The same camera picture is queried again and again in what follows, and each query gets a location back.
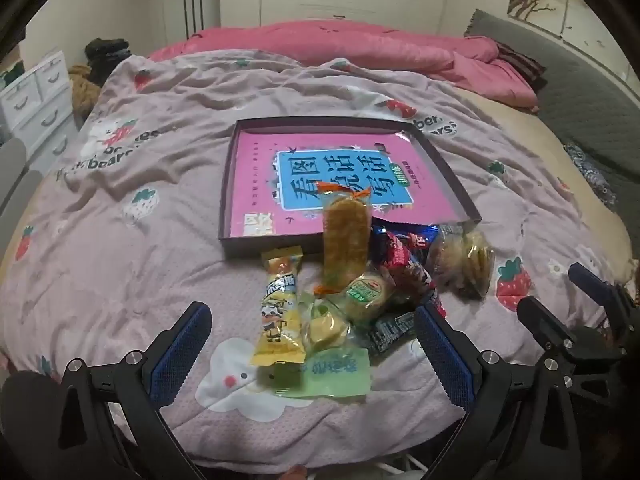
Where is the black clothing pile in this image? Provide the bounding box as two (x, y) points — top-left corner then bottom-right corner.
(84, 37), (132, 86)

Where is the beige bed sheet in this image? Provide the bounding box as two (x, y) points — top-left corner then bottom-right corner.
(452, 87), (631, 261)

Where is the dark striped pillow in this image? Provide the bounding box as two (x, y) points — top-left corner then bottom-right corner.
(495, 42), (547, 86)

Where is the blue cookie packet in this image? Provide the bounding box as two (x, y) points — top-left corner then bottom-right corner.
(371, 220), (441, 261)

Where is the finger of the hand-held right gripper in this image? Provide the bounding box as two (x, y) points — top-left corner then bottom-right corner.
(516, 296), (573, 367)
(568, 262), (640, 312)

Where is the black and green seed packet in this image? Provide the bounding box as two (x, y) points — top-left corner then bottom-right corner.
(367, 310), (426, 358)

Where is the black coat stand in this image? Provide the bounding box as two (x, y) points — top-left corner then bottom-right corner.
(172, 0), (206, 41)

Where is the yellow cartoon snack stick packet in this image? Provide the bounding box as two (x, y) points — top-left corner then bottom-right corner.
(248, 246), (307, 367)

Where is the strawberry printed pink blanket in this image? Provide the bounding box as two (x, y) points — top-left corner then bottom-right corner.
(0, 50), (633, 461)

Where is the orange rice cracker packet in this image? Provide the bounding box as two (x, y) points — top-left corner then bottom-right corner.
(314, 181), (373, 297)

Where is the shallow dark cardboard box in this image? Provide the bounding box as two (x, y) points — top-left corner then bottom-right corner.
(217, 116), (482, 261)

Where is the white drawer cabinet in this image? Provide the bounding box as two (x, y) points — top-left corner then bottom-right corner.
(0, 51), (76, 161)

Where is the light green pastry packet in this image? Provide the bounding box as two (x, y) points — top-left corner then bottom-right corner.
(260, 297), (372, 401)

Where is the pink quilt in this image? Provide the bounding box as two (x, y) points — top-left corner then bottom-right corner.
(147, 20), (541, 111)

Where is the brown knitted cloth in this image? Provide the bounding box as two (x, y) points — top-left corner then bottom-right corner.
(67, 64), (103, 118)

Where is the pink and blue book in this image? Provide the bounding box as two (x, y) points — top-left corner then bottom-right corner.
(230, 127), (471, 238)

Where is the round cake packet green label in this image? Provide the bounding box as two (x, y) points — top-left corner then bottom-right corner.
(327, 270), (401, 326)

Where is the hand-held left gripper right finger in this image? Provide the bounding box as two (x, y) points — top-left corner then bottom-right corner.
(414, 301), (576, 480)

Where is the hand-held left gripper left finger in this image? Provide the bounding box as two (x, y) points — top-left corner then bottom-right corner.
(57, 301), (213, 480)

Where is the grey quilted blanket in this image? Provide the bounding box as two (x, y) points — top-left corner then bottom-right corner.
(462, 8), (640, 201)

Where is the red snack packet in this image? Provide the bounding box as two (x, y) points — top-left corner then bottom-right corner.
(372, 230), (448, 318)

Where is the blue patterned cloth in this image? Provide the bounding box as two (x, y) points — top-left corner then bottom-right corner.
(562, 142), (621, 208)

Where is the clear biscuit packet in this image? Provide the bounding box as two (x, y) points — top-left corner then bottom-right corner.
(427, 225), (496, 300)

